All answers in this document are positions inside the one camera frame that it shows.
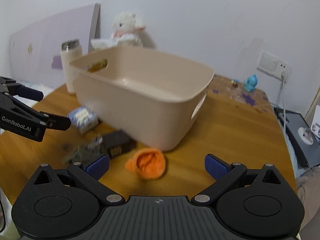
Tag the small colourful mini figurine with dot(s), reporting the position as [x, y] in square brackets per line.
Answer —
[235, 83]

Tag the beige plastic storage basket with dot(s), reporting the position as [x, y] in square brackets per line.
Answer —
[153, 96]

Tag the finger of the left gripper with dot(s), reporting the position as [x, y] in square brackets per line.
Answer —
[51, 121]
[25, 92]

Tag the lilac headboard panel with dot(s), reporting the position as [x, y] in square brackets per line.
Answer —
[35, 50]

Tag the dark brown small box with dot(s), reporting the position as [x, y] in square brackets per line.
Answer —
[117, 143]

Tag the dark grey laptop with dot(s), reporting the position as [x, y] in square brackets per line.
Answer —
[307, 155]

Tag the white wall switch socket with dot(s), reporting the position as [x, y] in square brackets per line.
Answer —
[273, 66]

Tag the green dried-leaf plastic bag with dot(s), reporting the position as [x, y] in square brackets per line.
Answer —
[85, 152]

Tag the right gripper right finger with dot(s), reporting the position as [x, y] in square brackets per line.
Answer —
[227, 176]

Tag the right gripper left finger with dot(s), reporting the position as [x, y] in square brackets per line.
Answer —
[87, 178]

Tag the white plush lamb toy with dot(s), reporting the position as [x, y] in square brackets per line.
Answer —
[126, 30]

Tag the blue white tissue pack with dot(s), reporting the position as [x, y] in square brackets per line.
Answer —
[83, 119]

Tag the blue cartoon figurine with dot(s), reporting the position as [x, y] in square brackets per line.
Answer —
[250, 83]

